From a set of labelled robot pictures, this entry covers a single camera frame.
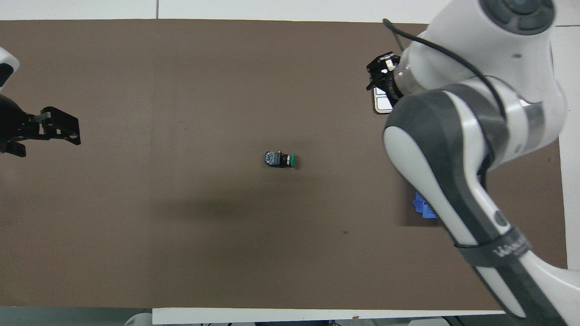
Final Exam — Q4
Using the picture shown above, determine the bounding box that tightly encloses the silver metal tray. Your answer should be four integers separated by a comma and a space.
372, 86, 395, 115

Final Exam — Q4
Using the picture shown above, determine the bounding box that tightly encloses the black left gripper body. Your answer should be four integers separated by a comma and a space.
0, 94, 44, 153

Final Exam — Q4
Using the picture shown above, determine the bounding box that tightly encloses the brown table mat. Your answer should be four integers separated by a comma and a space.
0, 19, 568, 312

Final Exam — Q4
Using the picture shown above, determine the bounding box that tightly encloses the blue plastic bin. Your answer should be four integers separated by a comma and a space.
411, 192, 439, 220

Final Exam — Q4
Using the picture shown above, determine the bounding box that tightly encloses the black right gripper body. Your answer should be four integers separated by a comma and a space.
384, 61, 405, 103

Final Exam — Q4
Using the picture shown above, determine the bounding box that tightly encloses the green push button switch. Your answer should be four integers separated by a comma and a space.
264, 151, 298, 169

